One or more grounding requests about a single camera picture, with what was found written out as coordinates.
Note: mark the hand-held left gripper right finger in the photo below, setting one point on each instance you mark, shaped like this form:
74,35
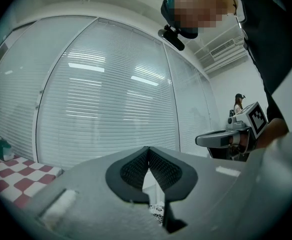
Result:
211,184

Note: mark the black head-worn camera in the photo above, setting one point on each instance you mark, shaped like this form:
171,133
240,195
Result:
173,39

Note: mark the red checkered cloth table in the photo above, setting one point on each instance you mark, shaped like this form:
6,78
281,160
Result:
18,179

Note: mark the ceiling air vent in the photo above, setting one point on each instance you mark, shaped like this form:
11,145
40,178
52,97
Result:
222,48

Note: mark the round floral cushion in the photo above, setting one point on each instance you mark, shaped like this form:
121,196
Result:
157,212

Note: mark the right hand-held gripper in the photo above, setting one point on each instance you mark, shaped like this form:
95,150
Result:
257,119

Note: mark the person's black shirt torso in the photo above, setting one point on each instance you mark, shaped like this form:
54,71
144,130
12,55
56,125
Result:
266,34

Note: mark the person's head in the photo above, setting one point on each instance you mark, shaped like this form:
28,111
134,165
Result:
198,9

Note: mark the glass partition with blinds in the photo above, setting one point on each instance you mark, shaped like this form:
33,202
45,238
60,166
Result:
111,96

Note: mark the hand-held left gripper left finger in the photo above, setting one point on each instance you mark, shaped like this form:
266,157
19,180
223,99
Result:
91,184

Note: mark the white wooden chair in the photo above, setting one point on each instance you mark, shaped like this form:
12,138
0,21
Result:
151,186

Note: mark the person's right forearm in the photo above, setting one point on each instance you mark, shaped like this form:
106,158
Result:
273,131

